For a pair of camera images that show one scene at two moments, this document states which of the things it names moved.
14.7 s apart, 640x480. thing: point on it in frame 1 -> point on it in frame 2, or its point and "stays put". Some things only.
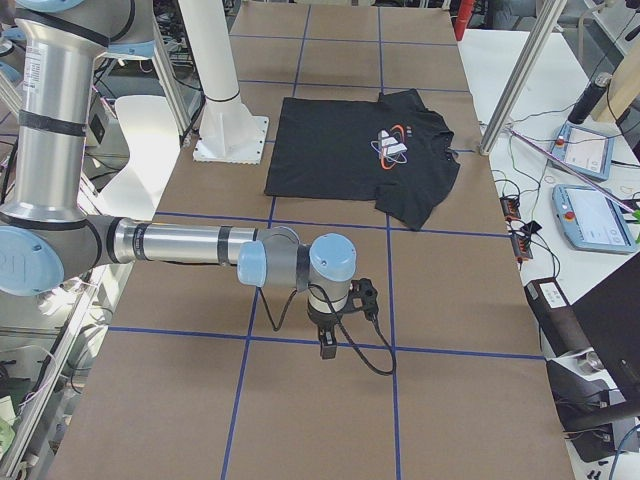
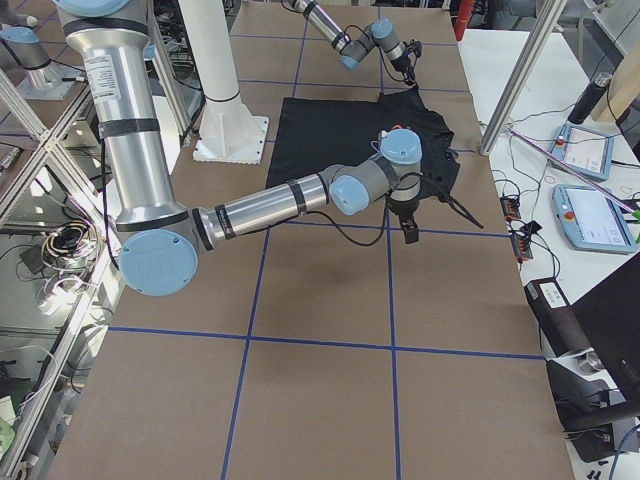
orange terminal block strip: x=521 y=243 stays put
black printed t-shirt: x=390 y=149 stays put
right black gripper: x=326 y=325 -> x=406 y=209
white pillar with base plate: x=228 y=132 stays put
